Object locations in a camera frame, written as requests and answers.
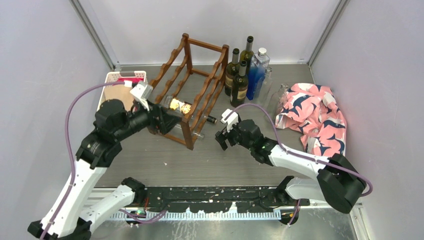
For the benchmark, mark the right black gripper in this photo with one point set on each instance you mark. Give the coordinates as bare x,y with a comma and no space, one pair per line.
221,137

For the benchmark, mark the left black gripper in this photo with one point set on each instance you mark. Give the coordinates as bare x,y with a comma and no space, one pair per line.
160,120

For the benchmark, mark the clear tapered glass bottle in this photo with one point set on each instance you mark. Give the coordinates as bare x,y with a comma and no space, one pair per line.
177,131

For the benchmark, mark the dark wine bottle cream label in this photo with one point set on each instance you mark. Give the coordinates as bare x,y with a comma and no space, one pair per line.
240,85

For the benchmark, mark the dark green wine bottle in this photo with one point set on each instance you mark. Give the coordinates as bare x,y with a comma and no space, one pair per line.
232,69

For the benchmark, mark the brown wooden wine rack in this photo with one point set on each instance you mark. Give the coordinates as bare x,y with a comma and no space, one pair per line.
179,78

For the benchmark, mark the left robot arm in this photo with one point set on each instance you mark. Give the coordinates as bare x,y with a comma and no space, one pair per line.
113,124

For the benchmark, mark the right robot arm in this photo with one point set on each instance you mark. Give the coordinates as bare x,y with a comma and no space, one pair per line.
330,179

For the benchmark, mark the clear slim glass bottle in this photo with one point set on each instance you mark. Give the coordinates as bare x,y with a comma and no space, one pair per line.
270,94

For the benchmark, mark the blue clear square bottle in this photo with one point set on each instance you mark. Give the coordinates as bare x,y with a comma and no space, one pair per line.
257,71

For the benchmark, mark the olive green wine bottle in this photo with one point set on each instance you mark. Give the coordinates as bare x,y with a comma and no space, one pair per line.
247,53

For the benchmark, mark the beige cloth in basket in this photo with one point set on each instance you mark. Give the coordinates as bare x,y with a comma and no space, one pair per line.
119,92

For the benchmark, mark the white perforated plastic basket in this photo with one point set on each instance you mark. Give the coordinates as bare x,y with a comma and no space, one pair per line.
113,77

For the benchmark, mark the pink shark print cloth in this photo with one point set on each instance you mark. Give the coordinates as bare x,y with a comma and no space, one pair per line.
312,110

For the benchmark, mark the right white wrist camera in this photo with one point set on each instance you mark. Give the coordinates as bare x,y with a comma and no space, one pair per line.
229,117

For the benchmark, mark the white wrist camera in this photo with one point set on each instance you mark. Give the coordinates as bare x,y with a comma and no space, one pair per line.
141,93
229,117

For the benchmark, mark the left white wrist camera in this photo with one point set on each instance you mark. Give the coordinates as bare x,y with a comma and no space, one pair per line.
141,93

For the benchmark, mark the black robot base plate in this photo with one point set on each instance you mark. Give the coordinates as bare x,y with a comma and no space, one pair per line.
213,199

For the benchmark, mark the white slotted cable duct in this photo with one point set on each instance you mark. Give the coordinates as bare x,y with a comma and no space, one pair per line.
231,215

